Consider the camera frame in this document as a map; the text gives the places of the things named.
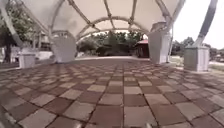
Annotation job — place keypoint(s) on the row of trees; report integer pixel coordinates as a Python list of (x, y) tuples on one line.
[(186, 43), (110, 41)]

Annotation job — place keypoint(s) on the checkered brick paved plaza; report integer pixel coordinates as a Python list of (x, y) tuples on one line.
[(113, 96)]

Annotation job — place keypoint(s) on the red building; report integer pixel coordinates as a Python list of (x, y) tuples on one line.
[(143, 50)]

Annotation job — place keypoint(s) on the white canopy shelter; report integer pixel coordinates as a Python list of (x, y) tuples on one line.
[(100, 10)]

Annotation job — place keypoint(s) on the robot's own part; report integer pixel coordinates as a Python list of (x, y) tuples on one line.
[(147, 125)]

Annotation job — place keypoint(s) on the pale building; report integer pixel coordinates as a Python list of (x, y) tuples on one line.
[(43, 43)]

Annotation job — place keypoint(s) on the tree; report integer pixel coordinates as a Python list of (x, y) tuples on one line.
[(23, 23)]

